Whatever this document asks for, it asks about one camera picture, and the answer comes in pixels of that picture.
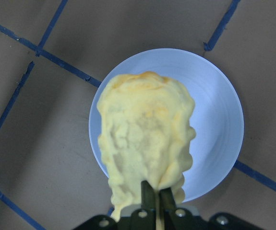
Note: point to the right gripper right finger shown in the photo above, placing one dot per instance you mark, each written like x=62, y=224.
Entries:
x=173, y=217

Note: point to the blue plate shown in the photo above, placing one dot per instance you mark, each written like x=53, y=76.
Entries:
x=217, y=117

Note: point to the yellow bread piece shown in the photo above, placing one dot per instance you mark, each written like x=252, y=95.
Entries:
x=145, y=136

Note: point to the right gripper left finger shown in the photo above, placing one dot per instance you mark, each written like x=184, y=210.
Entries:
x=144, y=218

